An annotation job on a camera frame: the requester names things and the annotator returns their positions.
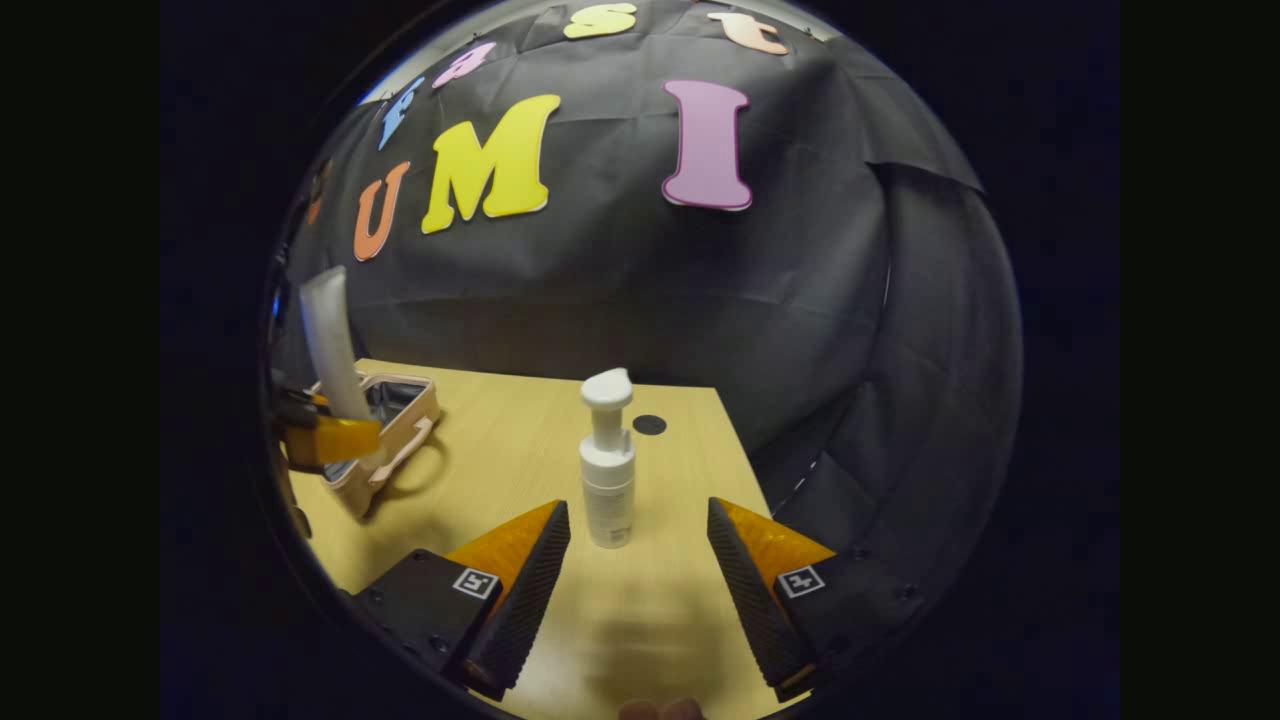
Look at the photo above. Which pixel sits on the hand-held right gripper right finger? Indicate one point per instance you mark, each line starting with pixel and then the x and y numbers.
pixel 750 600

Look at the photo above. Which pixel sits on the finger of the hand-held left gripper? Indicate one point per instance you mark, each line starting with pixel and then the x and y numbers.
pixel 295 405
pixel 345 438

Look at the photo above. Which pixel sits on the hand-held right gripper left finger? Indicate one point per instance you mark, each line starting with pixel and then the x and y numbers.
pixel 530 600

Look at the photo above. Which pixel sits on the pink suitcase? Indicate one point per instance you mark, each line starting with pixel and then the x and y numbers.
pixel 405 420

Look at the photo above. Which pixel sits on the white squeeze tube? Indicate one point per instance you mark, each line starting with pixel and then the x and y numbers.
pixel 330 340

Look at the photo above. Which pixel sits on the white pump bottle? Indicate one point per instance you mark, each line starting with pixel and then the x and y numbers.
pixel 608 480

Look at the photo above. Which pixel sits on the black round table grommet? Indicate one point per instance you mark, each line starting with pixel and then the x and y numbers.
pixel 649 424

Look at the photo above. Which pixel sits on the black backdrop cloth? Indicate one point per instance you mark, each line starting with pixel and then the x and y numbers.
pixel 620 280

